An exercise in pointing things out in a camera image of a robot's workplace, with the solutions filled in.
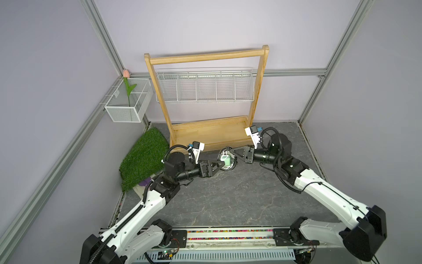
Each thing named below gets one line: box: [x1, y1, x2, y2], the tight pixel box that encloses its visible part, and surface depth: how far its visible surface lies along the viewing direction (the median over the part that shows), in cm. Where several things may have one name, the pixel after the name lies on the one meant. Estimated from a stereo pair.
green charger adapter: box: [220, 155, 232, 167], surface depth 67 cm
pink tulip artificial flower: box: [123, 69, 138, 107], surface depth 92 cm
